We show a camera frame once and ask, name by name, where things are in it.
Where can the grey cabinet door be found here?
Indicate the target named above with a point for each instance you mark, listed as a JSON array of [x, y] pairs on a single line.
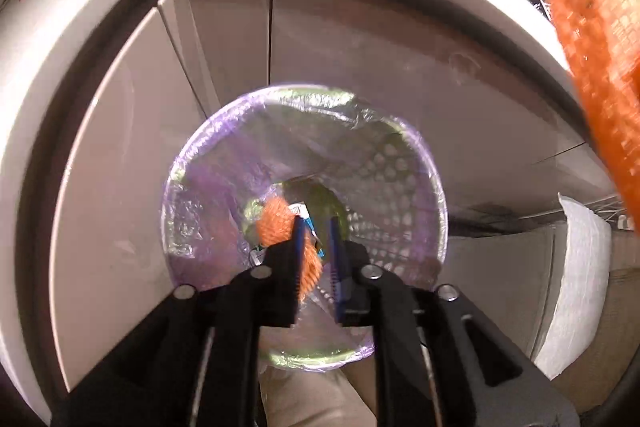
[[400, 47], [225, 32], [115, 207]]

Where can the white blue wrapper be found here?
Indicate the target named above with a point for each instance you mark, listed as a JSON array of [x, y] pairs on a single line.
[[300, 210]]

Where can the trash bin with purple liner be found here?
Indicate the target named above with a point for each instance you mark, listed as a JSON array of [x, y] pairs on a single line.
[[225, 167]]

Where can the large orange foam net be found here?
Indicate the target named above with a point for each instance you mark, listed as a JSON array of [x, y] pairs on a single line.
[[600, 57]]

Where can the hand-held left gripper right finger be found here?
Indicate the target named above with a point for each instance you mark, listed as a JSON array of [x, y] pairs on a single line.
[[334, 252]]

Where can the small orange foam net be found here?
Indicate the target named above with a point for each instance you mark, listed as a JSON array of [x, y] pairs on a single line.
[[275, 222]]

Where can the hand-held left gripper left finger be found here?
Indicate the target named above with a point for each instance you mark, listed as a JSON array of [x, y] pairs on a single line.
[[299, 247]]

